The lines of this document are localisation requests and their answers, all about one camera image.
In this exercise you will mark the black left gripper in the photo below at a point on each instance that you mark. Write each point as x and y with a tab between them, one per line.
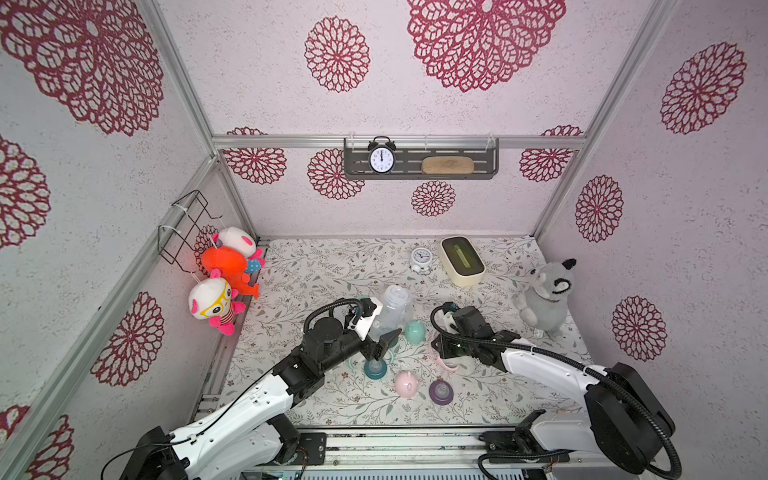
371	349

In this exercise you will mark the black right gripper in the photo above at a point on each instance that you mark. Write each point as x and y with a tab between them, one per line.
447	345

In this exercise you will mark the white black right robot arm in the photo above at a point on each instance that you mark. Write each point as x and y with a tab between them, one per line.
619	415

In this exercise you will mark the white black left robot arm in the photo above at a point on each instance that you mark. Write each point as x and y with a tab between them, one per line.
254	428

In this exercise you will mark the mint bear cap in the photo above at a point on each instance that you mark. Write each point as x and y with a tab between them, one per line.
415	332

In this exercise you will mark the pink bear cap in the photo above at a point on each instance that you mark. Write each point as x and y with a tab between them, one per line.
406	384

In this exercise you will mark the floral table mat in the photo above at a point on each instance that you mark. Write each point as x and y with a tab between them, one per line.
304	274

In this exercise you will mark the cream box green lid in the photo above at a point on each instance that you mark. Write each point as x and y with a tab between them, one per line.
461	261

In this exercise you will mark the grey raccoon plush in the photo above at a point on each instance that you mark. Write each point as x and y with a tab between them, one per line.
543	304

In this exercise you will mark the white small alarm clock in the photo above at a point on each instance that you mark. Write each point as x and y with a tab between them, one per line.
421	261

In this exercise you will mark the orange red plush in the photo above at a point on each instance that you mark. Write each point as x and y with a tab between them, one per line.
227	263

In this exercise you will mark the white plush yellow glasses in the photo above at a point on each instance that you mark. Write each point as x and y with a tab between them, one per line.
214	300

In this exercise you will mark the black alarm clock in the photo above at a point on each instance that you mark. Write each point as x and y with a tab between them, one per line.
381	154

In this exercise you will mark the white pink plush top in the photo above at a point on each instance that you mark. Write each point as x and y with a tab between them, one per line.
238	240

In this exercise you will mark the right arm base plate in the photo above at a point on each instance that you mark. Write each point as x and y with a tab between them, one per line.
517	445

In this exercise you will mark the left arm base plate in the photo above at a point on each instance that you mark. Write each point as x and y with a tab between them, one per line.
307	449

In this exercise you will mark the grey wall shelf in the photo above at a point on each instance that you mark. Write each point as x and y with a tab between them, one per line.
485	154

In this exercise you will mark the black wire basket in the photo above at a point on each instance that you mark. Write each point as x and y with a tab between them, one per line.
173	239

